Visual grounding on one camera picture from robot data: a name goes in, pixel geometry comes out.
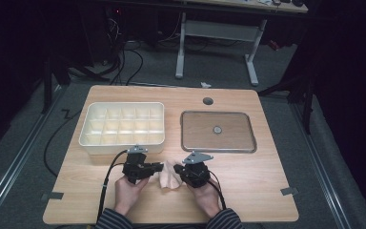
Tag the black stand legs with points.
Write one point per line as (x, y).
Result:
(306, 105)
(47, 89)

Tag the metal floor rail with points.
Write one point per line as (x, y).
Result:
(16, 162)
(321, 171)

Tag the pink sock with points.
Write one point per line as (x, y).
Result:
(169, 178)

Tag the person's right hand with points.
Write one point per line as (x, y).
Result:
(206, 198)

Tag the grey tape strip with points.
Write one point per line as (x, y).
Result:
(289, 191)
(53, 196)

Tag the desk with white legs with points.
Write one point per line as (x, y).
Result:
(219, 31)

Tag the small red object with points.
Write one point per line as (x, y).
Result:
(274, 45)

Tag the cream compartment storage box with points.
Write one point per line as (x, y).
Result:
(124, 127)

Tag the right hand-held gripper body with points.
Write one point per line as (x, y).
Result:
(197, 173)

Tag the white crumpled paper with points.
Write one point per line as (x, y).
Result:
(205, 85)

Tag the clear tray with metal rim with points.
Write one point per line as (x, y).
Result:
(217, 140)

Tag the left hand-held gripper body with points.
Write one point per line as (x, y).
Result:
(135, 168)

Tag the person's left hand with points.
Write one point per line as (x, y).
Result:
(128, 194)

